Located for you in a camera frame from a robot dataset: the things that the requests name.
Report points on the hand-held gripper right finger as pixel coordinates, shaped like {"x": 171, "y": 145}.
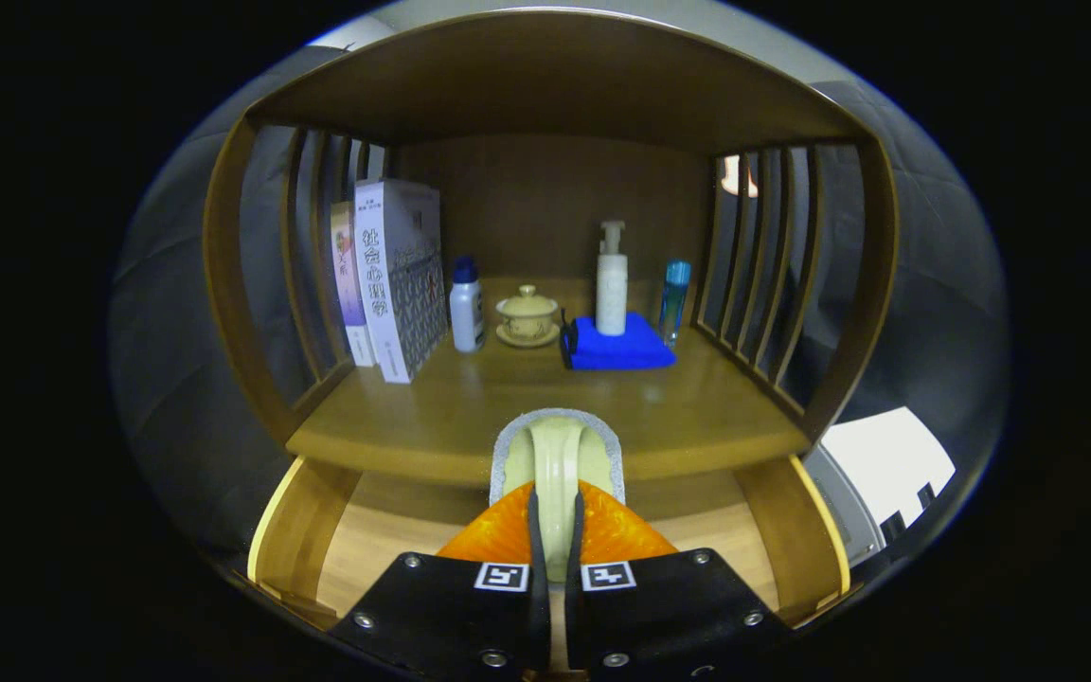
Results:
{"x": 669, "y": 606}

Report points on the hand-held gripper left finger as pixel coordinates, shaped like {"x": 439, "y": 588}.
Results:
{"x": 451, "y": 606}

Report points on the brown wooden drawer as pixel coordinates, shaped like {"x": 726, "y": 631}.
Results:
{"x": 384, "y": 540}

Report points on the green brush with grey sponge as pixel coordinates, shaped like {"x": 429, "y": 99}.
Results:
{"x": 555, "y": 455}

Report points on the wooden countertop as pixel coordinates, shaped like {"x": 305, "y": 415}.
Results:
{"x": 451, "y": 407}

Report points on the white drawer unit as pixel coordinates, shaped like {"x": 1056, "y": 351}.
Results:
{"x": 886, "y": 455}

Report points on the brown wooden cabinet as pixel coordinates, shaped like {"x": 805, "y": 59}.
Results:
{"x": 545, "y": 199}

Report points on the blue folded cloth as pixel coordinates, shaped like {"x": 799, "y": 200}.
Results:
{"x": 626, "y": 352}

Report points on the white bottle with blue cap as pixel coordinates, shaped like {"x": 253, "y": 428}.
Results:
{"x": 466, "y": 313}

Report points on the yellow lidded teacup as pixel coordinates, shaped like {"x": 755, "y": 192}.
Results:
{"x": 527, "y": 317}

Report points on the clear blue bottle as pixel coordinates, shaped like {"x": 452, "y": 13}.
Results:
{"x": 674, "y": 303}

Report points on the white pump bottle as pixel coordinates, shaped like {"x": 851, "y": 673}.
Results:
{"x": 612, "y": 289}

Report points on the white patterned book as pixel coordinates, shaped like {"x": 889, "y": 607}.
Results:
{"x": 389, "y": 275}

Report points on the purple book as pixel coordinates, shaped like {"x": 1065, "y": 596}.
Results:
{"x": 348, "y": 284}

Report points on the black backdrop cloth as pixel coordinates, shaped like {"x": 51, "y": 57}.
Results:
{"x": 167, "y": 360}

